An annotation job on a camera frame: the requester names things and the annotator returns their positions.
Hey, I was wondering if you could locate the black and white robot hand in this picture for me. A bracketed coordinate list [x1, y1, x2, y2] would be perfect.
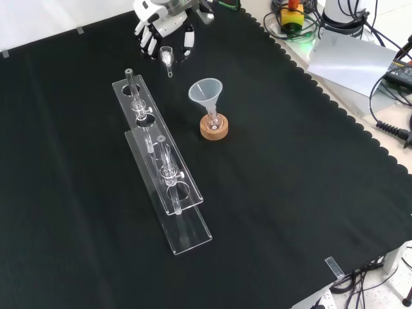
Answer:
[133, 0, 196, 62]

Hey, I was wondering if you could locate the translucent plastic funnel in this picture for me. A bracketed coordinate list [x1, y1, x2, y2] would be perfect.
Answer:
[187, 77, 224, 118]

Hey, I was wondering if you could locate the small glass round-bottom flask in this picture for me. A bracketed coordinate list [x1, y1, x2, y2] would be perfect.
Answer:
[205, 108, 223, 131]

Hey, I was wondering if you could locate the clear acrylic funnel stand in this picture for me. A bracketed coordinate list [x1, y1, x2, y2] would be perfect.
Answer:
[111, 68, 214, 256]

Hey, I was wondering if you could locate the yellow stop button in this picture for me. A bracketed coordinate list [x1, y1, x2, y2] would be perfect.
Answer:
[279, 0, 305, 33]

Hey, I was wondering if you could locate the pale board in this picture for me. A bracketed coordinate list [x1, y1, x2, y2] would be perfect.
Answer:
[306, 31, 399, 98]

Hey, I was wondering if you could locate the black bench cloth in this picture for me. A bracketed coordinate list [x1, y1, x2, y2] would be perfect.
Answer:
[0, 3, 412, 309]

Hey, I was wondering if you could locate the black power adapter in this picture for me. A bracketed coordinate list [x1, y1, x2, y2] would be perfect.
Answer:
[384, 59, 412, 87]

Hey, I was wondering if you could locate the white power strip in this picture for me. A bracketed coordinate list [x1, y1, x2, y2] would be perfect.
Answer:
[309, 288, 336, 309]

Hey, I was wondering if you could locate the cork ring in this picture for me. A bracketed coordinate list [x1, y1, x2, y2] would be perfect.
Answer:
[199, 115, 230, 140]

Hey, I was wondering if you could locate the thick black power cable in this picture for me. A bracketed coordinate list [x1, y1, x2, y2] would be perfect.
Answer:
[369, 71, 412, 149]

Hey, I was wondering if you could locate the black cable bundle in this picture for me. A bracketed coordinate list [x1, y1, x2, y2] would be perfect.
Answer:
[330, 244, 412, 309]

